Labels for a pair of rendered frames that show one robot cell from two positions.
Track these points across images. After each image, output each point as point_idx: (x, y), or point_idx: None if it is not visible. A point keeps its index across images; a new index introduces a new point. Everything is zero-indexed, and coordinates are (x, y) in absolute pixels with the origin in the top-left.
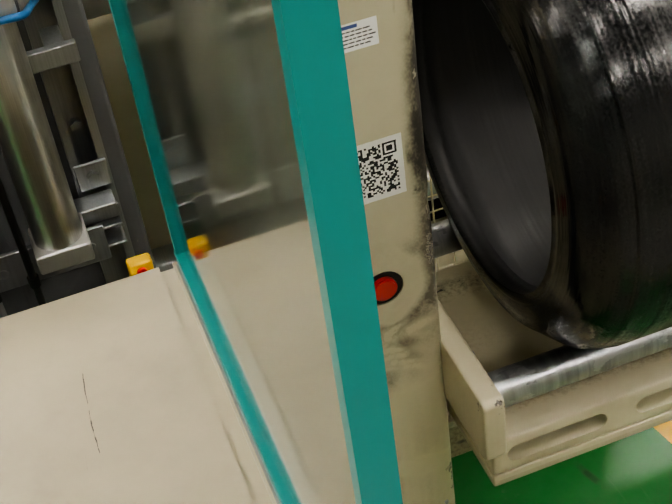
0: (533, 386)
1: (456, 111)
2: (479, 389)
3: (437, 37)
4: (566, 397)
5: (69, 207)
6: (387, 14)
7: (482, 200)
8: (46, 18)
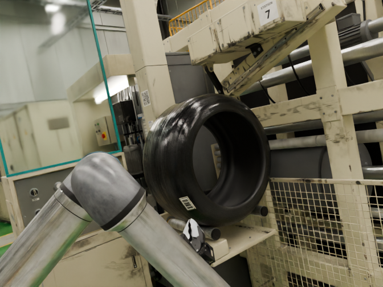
0: (172, 224)
1: (239, 176)
2: (161, 214)
3: (240, 156)
4: (180, 234)
5: None
6: (154, 120)
7: (228, 198)
8: None
